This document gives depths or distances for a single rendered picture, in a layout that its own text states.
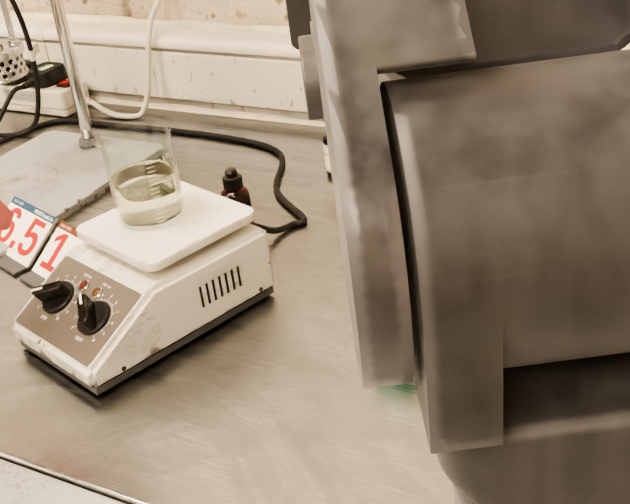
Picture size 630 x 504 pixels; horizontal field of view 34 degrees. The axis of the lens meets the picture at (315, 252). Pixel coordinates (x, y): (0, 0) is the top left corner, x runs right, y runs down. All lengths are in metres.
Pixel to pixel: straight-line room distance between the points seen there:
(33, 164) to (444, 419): 1.13
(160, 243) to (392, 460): 0.28
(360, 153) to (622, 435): 0.09
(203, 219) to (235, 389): 0.16
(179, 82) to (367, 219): 1.22
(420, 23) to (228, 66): 1.14
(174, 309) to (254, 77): 0.52
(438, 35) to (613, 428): 0.09
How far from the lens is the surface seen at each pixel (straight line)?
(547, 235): 0.19
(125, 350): 0.85
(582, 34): 0.26
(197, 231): 0.89
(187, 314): 0.88
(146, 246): 0.88
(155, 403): 0.84
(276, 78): 1.31
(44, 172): 1.29
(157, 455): 0.79
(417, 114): 0.20
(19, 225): 1.12
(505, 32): 0.25
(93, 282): 0.90
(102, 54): 1.48
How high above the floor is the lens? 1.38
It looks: 29 degrees down
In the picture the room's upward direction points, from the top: 8 degrees counter-clockwise
